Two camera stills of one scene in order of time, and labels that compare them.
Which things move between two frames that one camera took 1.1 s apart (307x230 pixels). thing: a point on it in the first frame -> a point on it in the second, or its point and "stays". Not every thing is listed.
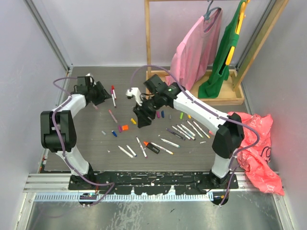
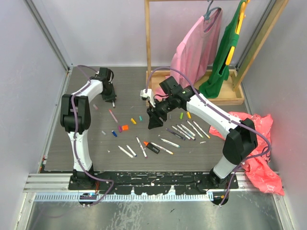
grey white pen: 124,151 stays
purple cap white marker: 181,132 stays
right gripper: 140,111 -> 154,121
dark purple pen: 176,134 stays
